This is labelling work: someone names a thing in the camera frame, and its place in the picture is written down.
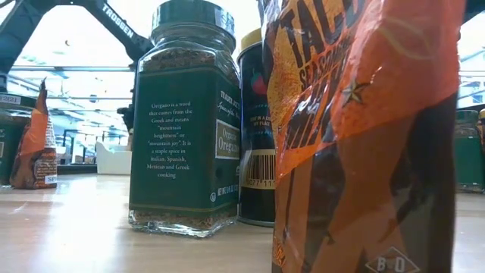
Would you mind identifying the orange taco seasoning packet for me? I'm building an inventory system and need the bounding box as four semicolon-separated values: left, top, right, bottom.
257;0;468;273
9;77;58;190

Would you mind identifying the long black aluminium crossbar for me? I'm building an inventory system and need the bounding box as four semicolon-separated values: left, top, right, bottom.
55;163;98;176

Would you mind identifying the long horizontal overhead bar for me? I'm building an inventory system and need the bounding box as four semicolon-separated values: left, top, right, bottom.
11;64;134;73

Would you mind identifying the oregano jar green lid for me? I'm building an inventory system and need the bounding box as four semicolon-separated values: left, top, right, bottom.
0;93;38;187
454;109;485;193
127;0;243;239

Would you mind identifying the white plastic bin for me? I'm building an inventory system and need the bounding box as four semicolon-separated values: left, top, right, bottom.
95;141;133;176

